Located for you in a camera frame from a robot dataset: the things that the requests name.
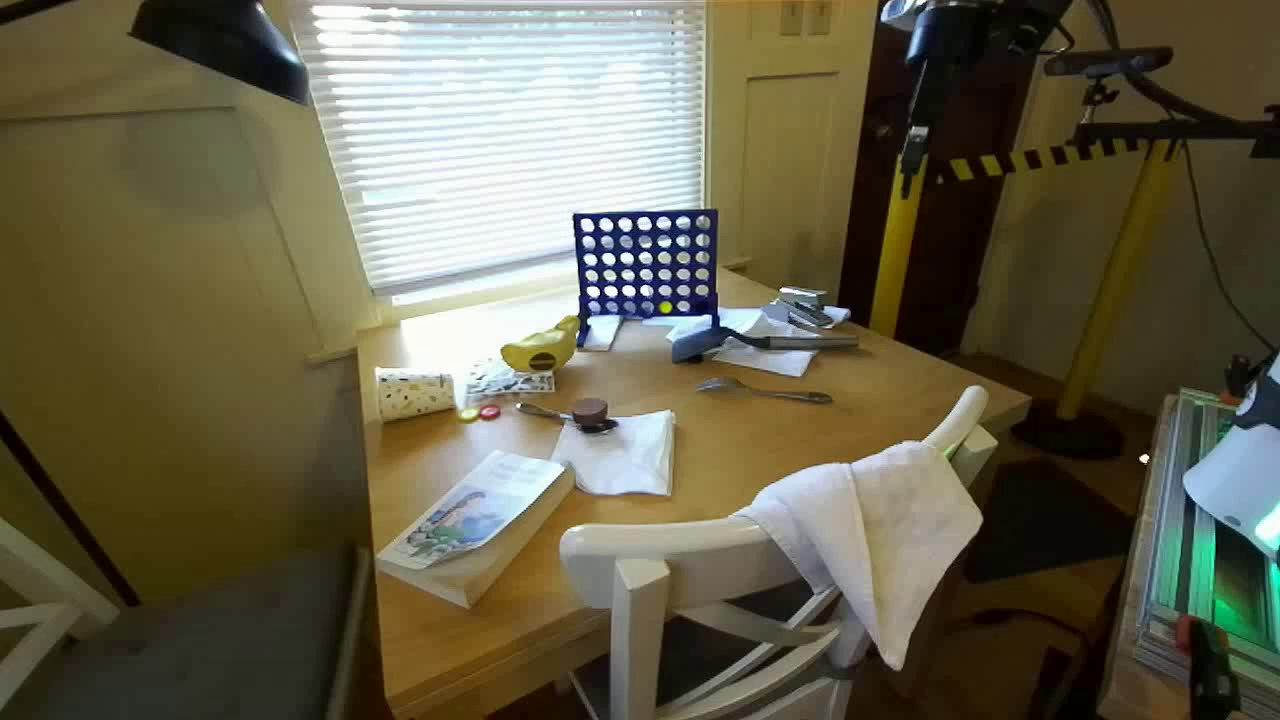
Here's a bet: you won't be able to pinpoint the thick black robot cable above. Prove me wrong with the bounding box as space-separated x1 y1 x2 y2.
1084 0 1251 134

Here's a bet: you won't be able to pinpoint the dark brown wooden door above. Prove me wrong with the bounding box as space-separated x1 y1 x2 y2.
838 0 1053 360

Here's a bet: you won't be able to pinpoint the white napkin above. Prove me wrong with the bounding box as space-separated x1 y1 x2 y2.
552 407 682 499

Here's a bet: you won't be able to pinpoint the white slatted chair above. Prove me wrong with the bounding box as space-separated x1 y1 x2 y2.
0 516 126 711

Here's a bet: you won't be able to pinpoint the black floor mat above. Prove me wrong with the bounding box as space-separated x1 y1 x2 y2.
965 455 1141 585

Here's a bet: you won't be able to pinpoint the black stand crossbar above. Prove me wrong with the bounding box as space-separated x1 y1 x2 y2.
1072 104 1280 165

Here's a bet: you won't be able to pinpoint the white wooden chair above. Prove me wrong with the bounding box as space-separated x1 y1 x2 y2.
558 383 999 720

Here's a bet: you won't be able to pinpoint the grey stapler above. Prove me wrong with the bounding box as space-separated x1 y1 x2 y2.
777 285 838 331

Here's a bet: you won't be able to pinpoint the small dark pen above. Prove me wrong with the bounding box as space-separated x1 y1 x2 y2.
517 397 577 430

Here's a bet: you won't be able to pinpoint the white panel door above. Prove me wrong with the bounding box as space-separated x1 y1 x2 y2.
729 65 857 291

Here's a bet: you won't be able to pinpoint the black camera on stand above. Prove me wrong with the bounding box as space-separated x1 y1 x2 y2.
1042 44 1175 113

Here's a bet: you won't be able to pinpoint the grey seat cushion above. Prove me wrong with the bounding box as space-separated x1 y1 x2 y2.
0 546 373 720

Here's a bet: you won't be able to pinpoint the blue Connect Four game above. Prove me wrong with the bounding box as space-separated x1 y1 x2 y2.
567 206 725 353

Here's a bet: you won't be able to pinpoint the yellow stand pole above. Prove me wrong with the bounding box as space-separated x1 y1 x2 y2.
870 124 933 340
1056 137 1183 426

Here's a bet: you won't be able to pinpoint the red black clamp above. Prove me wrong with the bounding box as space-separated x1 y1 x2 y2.
1175 612 1245 720

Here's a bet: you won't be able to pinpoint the blue headed brush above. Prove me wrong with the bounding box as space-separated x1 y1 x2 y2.
667 322 866 370

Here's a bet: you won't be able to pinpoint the white window blinds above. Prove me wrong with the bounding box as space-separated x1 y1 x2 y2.
294 0 711 303

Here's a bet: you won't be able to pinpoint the black round stand base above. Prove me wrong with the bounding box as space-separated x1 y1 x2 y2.
1011 397 1129 464

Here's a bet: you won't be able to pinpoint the black desk lamp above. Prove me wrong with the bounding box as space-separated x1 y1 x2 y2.
128 0 311 109

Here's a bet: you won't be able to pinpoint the yellow black striped bar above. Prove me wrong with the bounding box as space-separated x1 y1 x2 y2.
933 134 1168 187

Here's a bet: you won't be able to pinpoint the grey stacked trays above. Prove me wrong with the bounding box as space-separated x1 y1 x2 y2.
1096 389 1280 720

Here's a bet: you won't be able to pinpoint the white towel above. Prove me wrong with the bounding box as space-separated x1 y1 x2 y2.
739 439 990 677

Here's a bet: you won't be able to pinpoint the silver spatula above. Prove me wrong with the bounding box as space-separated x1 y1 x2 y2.
698 373 841 407

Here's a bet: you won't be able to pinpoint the yellow banana shaped pouch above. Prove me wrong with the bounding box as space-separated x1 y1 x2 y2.
496 312 588 379

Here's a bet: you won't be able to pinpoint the thin black cable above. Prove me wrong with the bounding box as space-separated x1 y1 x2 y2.
1182 137 1280 357

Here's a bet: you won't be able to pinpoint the thick paperback book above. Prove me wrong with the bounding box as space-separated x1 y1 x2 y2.
376 447 577 612

